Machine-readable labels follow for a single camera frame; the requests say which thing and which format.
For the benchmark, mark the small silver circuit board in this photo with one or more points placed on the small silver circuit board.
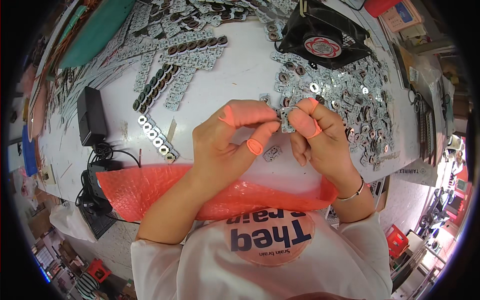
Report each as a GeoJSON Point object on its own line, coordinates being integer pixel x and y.
{"type": "Point", "coordinates": [286, 114]}

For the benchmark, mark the red plastic stool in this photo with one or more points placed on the red plastic stool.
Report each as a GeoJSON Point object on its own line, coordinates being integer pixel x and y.
{"type": "Point", "coordinates": [98, 270]}
{"type": "Point", "coordinates": [396, 242]}

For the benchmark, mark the black power adapter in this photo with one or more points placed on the black power adapter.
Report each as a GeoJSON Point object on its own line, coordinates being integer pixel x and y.
{"type": "Point", "coordinates": [91, 116]}

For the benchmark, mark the person's right hand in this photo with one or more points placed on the person's right hand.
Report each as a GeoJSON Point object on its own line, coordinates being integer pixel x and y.
{"type": "Point", "coordinates": [330, 146]}

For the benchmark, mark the pink box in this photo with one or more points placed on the pink box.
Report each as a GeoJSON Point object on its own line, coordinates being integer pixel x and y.
{"type": "Point", "coordinates": [401, 17]}

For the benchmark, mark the black tray of parts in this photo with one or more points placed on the black tray of parts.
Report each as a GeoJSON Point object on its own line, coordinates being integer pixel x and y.
{"type": "Point", "coordinates": [426, 131]}

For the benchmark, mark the clear printed plastic bag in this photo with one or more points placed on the clear printed plastic bag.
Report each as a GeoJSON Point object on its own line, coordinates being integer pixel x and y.
{"type": "Point", "coordinates": [416, 173]}

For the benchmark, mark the person's left hand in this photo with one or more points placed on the person's left hand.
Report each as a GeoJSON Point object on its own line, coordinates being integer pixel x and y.
{"type": "Point", "coordinates": [217, 150]}

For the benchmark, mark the white plastic bag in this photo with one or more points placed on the white plastic bag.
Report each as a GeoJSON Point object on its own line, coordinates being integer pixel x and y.
{"type": "Point", "coordinates": [69, 221]}

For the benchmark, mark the red container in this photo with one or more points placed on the red container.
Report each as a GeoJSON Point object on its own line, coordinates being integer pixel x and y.
{"type": "Point", "coordinates": [378, 6]}

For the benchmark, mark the single circuit board with coil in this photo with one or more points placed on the single circuit board with coil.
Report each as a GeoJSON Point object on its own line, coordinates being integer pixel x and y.
{"type": "Point", "coordinates": [272, 153]}

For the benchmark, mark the black cooling fan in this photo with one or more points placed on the black cooling fan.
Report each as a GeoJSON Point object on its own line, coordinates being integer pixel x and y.
{"type": "Point", "coordinates": [322, 37]}

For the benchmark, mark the person's body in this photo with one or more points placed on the person's body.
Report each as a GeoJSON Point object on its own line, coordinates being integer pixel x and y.
{"type": "Point", "coordinates": [262, 270]}

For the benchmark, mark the red bubble wrap sheet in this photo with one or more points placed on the red bubble wrap sheet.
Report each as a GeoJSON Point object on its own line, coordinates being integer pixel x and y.
{"type": "Point", "coordinates": [131, 191]}

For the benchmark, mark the heap of loose circuit boards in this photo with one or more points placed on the heap of loose circuit boards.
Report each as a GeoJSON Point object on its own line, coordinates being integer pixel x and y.
{"type": "Point", "coordinates": [356, 101]}

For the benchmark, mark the board strip with white squares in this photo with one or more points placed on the board strip with white squares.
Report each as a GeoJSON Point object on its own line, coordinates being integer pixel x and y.
{"type": "Point", "coordinates": [154, 135]}

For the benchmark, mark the blue plastic bin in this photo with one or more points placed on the blue plastic bin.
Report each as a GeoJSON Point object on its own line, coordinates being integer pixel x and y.
{"type": "Point", "coordinates": [29, 152]}

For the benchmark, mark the green tray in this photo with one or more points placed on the green tray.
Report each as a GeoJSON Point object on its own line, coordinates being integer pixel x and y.
{"type": "Point", "coordinates": [95, 33]}

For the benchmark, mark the black power strip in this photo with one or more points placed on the black power strip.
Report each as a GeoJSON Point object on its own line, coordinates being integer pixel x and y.
{"type": "Point", "coordinates": [95, 210]}

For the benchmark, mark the heap of circuit board strips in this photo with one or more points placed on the heap of circuit board strips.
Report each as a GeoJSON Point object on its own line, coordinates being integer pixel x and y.
{"type": "Point", "coordinates": [176, 48]}

